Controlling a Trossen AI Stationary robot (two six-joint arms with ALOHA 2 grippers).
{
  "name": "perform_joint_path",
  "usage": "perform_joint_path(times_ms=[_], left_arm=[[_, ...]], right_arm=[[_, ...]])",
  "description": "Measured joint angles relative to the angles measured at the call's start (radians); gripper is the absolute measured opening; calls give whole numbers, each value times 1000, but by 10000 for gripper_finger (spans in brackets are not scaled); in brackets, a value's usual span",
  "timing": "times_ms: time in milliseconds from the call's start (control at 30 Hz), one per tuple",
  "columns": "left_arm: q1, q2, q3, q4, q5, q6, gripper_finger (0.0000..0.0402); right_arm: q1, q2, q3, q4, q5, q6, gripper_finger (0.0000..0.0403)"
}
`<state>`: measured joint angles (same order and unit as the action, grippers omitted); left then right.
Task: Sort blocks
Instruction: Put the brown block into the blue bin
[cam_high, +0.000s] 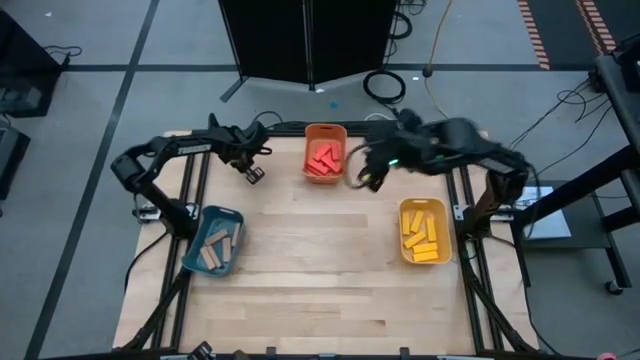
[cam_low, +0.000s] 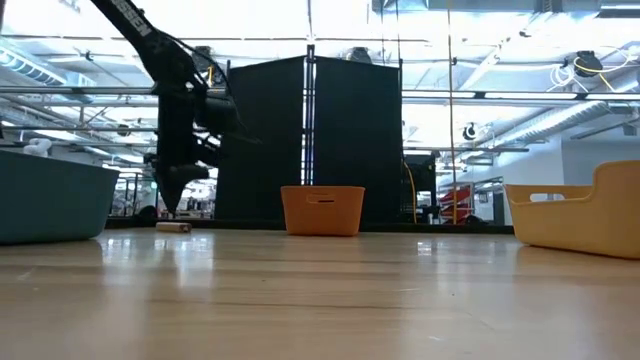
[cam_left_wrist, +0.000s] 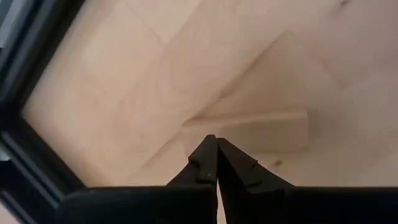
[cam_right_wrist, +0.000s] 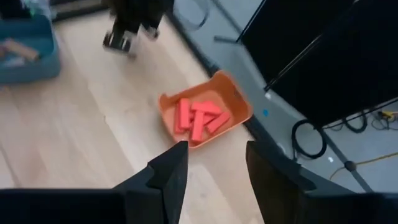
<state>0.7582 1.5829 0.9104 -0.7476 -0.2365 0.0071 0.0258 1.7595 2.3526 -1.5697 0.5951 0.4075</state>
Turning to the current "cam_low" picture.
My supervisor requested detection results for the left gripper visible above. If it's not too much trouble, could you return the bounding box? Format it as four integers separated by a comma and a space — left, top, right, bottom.
152, 87, 221, 214

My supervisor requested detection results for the white pipe elbow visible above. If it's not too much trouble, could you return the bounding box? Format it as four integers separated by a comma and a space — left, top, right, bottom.
21, 137, 54, 158

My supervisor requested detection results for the plain wooden block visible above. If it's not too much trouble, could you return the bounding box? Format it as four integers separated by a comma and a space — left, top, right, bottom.
155, 221, 193, 234

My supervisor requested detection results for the teal plastic bin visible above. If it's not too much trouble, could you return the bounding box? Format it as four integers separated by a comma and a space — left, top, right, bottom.
0, 148, 121, 246

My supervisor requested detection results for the orange plastic bin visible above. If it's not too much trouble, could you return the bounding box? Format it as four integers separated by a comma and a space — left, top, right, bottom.
279, 184, 367, 237

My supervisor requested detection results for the black folding partition screen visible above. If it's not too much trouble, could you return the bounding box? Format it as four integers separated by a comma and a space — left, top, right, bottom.
213, 54, 404, 225

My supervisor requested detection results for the black equipment cabinet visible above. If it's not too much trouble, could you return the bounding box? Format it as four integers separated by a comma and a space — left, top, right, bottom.
401, 152, 439, 225

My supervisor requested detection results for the red tool cart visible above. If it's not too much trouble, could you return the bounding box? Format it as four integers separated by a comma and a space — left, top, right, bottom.
438, 183, 477, 225

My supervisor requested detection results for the yellow plastic bin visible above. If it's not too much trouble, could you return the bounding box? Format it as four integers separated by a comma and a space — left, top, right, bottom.
503, 158, 640, 260

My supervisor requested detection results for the short yellow cable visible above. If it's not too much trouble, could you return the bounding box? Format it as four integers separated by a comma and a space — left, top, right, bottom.
402, 158, 419, 225

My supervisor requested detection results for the silver ventilation duct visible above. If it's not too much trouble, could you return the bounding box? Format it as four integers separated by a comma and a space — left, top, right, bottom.
474, 97, 640, 151

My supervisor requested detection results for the cable reel with yellow cable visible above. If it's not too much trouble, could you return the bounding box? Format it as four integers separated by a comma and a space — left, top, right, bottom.
572, 48, 607, 79

